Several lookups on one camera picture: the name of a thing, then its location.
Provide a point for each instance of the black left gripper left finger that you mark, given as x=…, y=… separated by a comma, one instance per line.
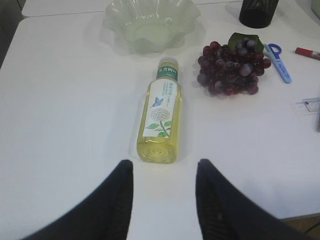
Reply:
x=105, y=214

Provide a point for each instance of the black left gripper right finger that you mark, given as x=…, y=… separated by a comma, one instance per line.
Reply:
x=225, y=213

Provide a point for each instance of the green tea bottle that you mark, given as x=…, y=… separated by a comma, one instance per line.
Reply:
x=158, y=135

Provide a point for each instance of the purple grape bunch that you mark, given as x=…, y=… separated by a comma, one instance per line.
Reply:
x=234, y=67

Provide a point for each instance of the blue scissors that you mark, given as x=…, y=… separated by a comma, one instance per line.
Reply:
x=273, y=51

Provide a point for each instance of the clear plastic ruler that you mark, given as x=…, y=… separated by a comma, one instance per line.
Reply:
x=308, y=106

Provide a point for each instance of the red glitter pen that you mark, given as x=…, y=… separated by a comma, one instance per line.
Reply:
x=307, y=53

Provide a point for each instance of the pale green wavy plate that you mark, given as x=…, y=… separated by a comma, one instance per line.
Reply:
x=150, y=26

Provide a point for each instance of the black mesh pen holder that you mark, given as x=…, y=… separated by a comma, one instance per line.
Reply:
x=257, y=14

